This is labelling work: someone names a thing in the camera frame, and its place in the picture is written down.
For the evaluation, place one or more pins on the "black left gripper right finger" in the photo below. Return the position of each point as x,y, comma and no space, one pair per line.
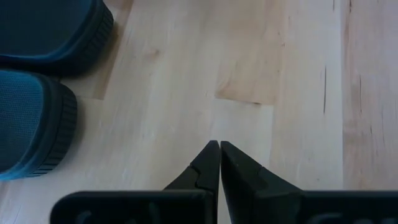
255,202

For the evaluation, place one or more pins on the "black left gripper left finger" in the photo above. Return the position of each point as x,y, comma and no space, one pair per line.
174,208

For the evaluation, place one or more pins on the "black rubber slide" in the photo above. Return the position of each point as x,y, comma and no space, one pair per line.
46,28
25,124

